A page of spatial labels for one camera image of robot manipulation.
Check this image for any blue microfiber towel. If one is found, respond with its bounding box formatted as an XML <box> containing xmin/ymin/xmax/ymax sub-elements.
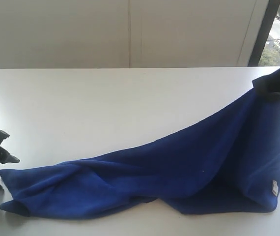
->
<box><xmin>0</xmin><ymin>90</ymin><xmax>280</xmax><ymax>219</ymax></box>

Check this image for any white towel label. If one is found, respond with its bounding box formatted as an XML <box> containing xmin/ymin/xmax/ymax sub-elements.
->
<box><xmin>272</xmin><ymin>180</ymin><xmax>279</xmax><ymax>196</ymax></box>

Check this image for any dark window frame post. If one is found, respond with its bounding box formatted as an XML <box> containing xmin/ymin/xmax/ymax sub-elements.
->
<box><xmin>248</xmin><ymin>0</ymin><xmax>280</xmax><ymax>67</ymax></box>

